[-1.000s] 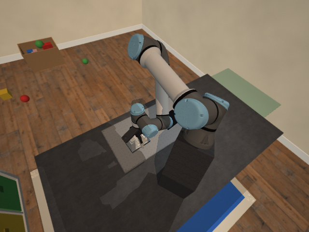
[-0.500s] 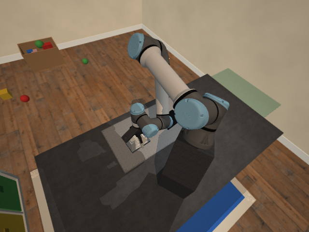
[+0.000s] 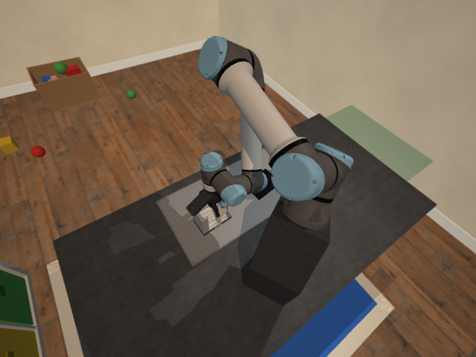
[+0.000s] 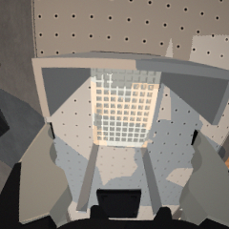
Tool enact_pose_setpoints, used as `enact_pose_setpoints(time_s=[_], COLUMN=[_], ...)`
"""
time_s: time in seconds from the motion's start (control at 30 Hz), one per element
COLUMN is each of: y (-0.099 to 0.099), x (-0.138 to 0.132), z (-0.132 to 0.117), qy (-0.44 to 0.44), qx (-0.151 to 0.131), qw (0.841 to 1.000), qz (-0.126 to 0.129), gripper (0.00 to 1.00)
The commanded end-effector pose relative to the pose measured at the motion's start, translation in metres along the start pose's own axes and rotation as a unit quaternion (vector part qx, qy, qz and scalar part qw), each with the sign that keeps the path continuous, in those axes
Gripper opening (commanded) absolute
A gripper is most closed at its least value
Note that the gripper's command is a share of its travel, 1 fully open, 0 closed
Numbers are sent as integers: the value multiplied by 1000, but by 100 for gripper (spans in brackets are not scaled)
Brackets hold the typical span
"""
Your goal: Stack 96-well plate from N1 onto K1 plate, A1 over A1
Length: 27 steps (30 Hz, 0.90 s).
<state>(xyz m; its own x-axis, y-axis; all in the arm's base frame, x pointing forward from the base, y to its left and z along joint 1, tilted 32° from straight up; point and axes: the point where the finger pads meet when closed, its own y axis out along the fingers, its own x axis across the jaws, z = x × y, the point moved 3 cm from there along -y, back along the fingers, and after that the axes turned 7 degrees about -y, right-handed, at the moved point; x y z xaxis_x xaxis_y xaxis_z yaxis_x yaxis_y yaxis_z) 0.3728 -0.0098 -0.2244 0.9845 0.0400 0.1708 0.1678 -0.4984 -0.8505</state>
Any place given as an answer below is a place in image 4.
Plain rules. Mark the white well plate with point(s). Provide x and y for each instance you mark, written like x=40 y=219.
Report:
x=113 y=117

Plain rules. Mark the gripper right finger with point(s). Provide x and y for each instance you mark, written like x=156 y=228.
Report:
x=205 y=197

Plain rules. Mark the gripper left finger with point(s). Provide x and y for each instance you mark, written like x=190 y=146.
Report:
x=36 y=194

